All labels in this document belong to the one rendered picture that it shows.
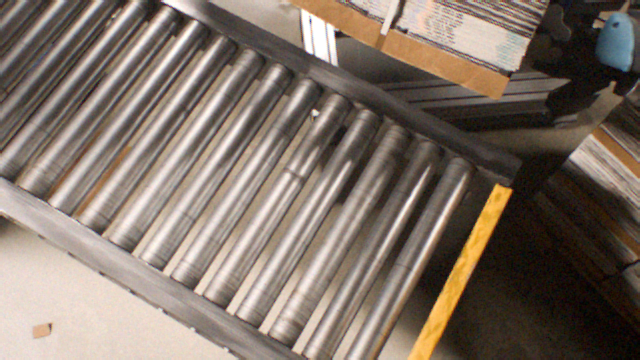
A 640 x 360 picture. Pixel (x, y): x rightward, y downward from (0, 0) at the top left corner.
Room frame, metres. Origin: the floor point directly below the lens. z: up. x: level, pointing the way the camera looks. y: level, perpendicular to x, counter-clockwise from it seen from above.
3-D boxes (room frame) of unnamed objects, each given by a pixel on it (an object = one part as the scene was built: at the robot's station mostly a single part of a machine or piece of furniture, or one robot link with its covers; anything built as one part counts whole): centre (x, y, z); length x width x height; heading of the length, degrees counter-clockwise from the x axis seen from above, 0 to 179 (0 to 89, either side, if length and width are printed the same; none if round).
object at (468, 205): (0.48, -0.33, 0.34); 0.06 x 0.06 x 0.68; 64
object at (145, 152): (0.51, 0.30, 0.77); 0.47 x 0.05 x 0.05; 154
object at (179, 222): (0.45, 0.19, 0.77); 0.47 x 0.05 x 0.05; 154
